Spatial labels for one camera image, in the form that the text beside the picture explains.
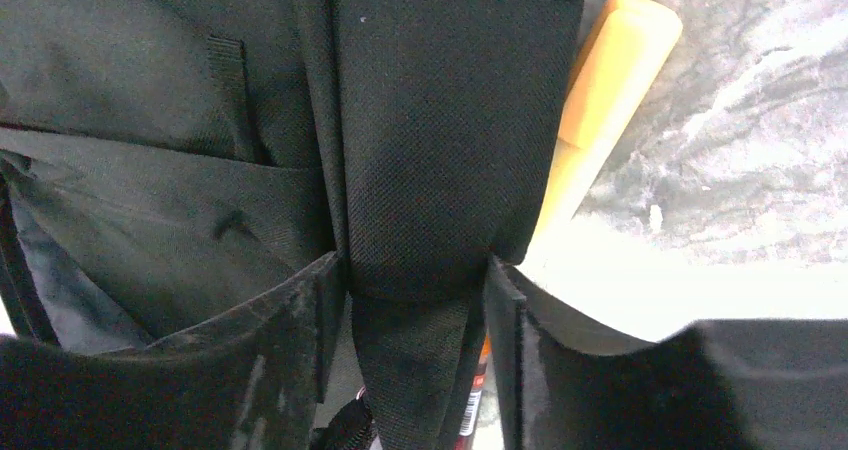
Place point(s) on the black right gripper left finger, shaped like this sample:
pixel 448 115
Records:
pixel 249 378

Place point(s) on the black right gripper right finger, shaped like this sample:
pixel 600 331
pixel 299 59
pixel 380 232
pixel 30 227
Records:
pixel 567 381

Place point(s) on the black student backpack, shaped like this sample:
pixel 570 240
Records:
pixel 163 161

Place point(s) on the yellow highlighter pen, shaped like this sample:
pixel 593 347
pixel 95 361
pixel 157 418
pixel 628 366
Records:
pixel 625 50

